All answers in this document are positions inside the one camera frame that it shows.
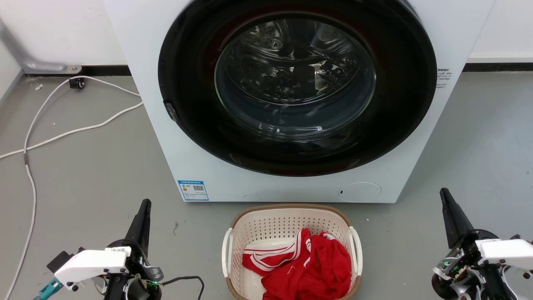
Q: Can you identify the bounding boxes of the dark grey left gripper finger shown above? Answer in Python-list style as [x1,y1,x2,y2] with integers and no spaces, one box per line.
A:
[125,199,152,256]

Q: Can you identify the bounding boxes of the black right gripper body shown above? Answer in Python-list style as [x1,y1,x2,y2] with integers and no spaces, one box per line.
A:
[431,229,501,300]

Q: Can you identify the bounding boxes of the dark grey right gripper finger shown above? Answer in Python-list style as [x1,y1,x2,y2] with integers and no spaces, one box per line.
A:
[440,187,476,250]

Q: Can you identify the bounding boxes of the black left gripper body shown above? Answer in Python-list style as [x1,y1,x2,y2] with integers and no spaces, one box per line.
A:
[105,239,164,300]

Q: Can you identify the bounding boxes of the cream plastic laundry basket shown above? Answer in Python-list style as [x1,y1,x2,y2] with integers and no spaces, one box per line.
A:
[222,203,363,300]

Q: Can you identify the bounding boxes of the white front-load washing machine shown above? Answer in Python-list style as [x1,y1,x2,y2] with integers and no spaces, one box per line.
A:
[103,0,497,204]

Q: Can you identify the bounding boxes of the blue energy label sticker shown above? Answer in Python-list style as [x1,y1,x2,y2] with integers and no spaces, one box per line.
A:
[178,180,209,202]

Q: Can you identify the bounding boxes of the round white filter cover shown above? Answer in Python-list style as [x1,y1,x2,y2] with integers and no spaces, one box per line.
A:
[338,182,382,203]

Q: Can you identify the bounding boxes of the round black washer door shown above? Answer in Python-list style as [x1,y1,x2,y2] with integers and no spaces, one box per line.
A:
[158,0,438,177]

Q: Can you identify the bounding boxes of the red garment white stripes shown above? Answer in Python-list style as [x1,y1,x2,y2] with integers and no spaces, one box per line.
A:
[242,228,352,300]

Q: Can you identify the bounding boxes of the small text label sticker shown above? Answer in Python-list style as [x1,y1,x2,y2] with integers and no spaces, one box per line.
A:
[436,68,452,89]

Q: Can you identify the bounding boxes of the grey floor pipe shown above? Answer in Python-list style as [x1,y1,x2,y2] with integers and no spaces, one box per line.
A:
[0,20,82,75]

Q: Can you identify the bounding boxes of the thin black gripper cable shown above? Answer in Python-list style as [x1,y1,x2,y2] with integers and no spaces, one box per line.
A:
[160,275,205,300]

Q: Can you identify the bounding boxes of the thin white power cable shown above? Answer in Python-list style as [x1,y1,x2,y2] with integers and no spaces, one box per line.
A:
[3,75,142,300]

